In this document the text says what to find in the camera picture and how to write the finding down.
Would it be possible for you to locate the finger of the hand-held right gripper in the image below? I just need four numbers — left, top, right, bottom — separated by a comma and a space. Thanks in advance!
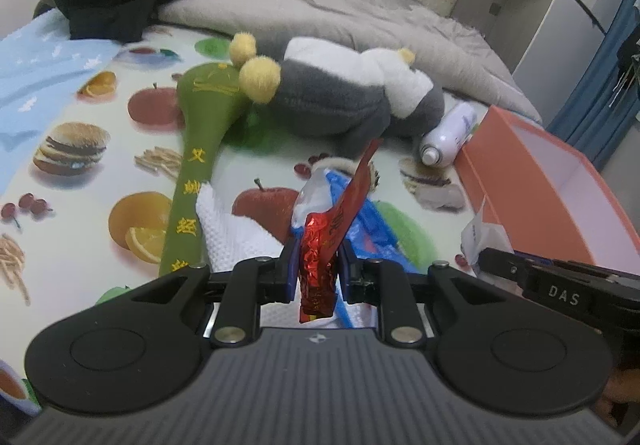
477, 247, 533, 287

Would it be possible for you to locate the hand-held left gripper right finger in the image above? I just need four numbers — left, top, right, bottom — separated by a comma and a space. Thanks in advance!
337, 245, 501, 348

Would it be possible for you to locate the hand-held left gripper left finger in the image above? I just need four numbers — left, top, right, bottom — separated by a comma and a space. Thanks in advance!
127, 241, 301, 348

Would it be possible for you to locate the red foil packet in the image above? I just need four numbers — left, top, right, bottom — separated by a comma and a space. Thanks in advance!
297, 139, 385, 324

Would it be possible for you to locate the blue plastic wrapper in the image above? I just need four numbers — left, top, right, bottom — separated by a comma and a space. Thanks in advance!
295, 168, 421, 328

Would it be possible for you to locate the orange cardboard box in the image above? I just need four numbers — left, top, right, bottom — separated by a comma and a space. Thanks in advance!
452, 105, 628, 271

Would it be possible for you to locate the white paper tissue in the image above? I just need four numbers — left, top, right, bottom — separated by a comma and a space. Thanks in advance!
195, 185, 291, 273

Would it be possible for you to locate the person's right hand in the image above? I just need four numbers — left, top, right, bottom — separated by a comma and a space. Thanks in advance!
597, 365, 640, 431

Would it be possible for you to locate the food printed mat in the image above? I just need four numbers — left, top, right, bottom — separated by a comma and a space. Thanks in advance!
0, 22, 501, 416

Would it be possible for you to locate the white spray bottle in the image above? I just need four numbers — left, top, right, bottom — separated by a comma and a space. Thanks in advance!
419, 101, 476, 168

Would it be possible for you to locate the green massage hammer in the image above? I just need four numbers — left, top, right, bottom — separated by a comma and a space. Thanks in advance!
159, 62, 251, 278

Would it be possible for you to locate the blue curtain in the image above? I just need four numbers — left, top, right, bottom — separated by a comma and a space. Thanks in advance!
547, 0, 640, 173

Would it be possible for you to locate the grey penguin plush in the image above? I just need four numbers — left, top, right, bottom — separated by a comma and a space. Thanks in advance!
229, 32, 446, 153

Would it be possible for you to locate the rack of hanging clothes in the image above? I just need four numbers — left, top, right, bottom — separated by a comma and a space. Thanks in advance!
607, 0, 640, 113

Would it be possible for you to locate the grey duvet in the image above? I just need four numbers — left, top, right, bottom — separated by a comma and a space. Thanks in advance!
157, 0, 543, 126

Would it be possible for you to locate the white wall cabinet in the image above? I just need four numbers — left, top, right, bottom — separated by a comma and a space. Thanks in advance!
450, 0, 640, 91

